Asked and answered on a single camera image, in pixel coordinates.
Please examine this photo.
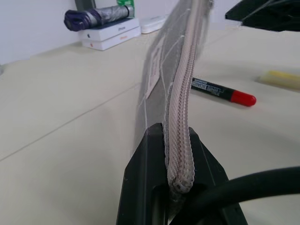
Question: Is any yellow highlighter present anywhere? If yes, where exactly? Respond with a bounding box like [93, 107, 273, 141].
[254, 70, 300, 90]

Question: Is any white box with orange logo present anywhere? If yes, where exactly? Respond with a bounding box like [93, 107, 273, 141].
[82, 26, 142, 51]

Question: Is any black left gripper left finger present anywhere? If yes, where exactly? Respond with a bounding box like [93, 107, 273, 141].
[115, 122, 170, 225]

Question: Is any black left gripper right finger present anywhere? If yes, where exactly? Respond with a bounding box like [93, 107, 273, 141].
[169, 126, 248, 225]

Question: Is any grey mesh grid zipper pouch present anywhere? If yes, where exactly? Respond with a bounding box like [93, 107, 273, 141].
[136, 0, 214, 204]

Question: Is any white iPhone box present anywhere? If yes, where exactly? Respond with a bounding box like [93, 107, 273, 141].
[78, 18, 141, 42]

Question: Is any black marker with red cap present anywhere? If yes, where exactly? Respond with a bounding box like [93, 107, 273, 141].
[190, 77, 257, 108]

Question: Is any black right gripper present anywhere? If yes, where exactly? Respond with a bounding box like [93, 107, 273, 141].
[225, 0, 300, 32]

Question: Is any green box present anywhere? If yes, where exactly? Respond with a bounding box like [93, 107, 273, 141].
[116, 0, 135, 18]

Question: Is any white oval case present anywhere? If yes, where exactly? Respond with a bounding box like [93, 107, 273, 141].
[140, 15, 167, 34]

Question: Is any folded purple grey umbrella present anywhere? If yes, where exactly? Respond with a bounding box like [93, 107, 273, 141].
[63, 4, 136, 32]

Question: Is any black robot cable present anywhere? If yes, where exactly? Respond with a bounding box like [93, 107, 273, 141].
[174, 165, 300, 225]

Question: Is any dark grey upright object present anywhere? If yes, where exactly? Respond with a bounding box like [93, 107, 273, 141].
[75, 0, 97, 12]

